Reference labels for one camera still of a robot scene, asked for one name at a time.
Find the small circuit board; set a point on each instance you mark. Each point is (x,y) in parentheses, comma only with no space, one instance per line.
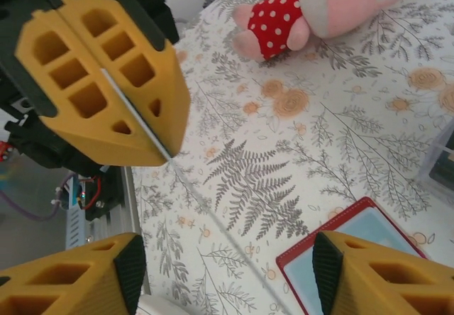
(71,198)

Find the red card holder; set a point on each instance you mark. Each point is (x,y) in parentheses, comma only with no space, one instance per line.
(301,272)

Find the aluminium frame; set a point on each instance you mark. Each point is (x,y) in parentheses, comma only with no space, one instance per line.
(124,205)

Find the plastic credit card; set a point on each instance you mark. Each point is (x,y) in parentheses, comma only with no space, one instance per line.
(142,120)

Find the clear acrylic card box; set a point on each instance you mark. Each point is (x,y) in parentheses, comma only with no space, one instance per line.
(429,152)

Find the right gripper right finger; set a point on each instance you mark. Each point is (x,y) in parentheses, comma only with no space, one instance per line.
(354,258)

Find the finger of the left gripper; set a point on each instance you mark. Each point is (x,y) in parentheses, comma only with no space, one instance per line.
(174,91)
(92,141)

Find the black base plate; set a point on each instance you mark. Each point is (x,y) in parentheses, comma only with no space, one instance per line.
(106,194)

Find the black VIP card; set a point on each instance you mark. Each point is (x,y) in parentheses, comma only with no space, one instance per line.
(443,169)

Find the pink plush toy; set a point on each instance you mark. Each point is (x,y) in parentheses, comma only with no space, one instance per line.
(337,6)

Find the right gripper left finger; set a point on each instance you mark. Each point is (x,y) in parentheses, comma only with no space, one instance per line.
(88,254)

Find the floral tablecloth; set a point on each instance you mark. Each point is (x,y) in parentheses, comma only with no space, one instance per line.
(283,134)

